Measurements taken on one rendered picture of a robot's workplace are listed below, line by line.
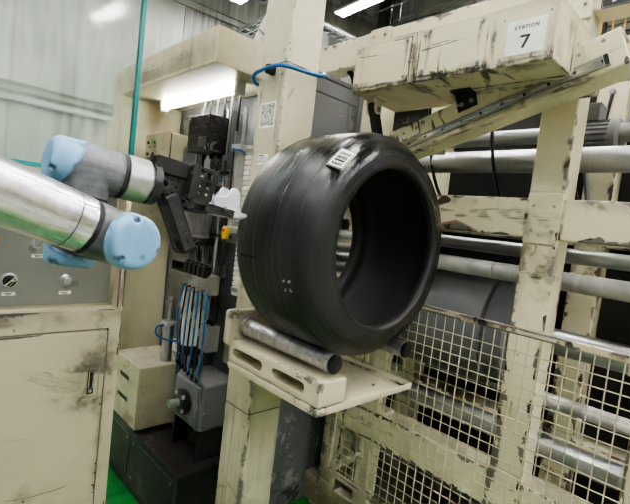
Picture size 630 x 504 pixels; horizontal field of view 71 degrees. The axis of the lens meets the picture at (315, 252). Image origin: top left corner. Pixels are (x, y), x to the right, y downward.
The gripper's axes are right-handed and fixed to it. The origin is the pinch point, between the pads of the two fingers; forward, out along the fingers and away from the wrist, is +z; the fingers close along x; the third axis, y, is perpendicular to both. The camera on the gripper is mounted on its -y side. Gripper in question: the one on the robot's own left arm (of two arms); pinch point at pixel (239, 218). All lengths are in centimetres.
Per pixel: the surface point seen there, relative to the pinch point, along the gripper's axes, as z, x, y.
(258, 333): 23.1, 15.0, -27.4
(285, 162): 12.5, 4.7, 15.4
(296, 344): 23.5, 0.5, -26.3
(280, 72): 23, 28, 45
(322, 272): 15.0, -11.5, -7.6
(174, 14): 323, 867, 445
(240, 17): 470, 853, 513
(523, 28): 47, -29, 57
